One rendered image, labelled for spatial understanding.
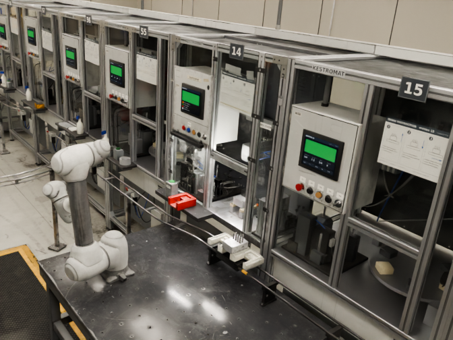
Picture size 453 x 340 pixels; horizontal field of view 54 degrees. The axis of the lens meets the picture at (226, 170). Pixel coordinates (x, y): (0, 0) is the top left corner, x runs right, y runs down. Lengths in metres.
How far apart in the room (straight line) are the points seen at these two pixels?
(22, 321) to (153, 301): 1.33
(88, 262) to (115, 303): 0.28
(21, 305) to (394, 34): 5.05
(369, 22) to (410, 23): 0.58
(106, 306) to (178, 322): 0.41
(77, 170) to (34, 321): 1.56
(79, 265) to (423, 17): 4.81
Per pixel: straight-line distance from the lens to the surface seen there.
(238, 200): 3.04
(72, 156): 2.41
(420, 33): 6.04
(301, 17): 7.10
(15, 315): 3.78
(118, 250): 2.73
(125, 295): 2.71
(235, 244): 2.71
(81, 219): 2.54
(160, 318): 2.54
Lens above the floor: 2.31
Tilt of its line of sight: 21 degrees down
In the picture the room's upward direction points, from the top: 5 degrees clockwise
